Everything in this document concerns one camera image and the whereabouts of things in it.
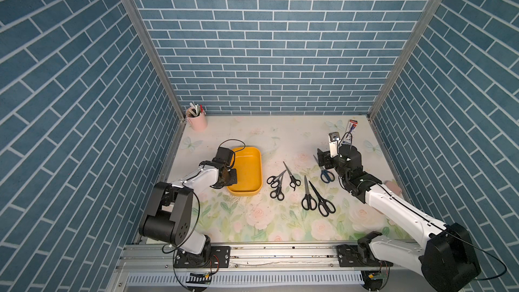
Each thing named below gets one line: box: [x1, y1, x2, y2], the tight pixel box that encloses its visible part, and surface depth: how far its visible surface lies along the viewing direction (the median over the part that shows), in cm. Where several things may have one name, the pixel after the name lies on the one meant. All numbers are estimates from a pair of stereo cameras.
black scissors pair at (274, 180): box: [266, 168, 287, 188], surface depth 96 cm
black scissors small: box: [283, 160, 302, 192], surface depth 96 cm
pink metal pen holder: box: [185, 108, 208, 132], surface depth 110 cm
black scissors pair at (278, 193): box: [269, 174, 285, 201], surface depth 91 cm
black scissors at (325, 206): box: [308, 180, 337, 218], surface depth 88 cm
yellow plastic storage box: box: [227, 146, 263, 197], surface depth 96 cm
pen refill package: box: [342, 118, 359, 145], surface depth 114 cm
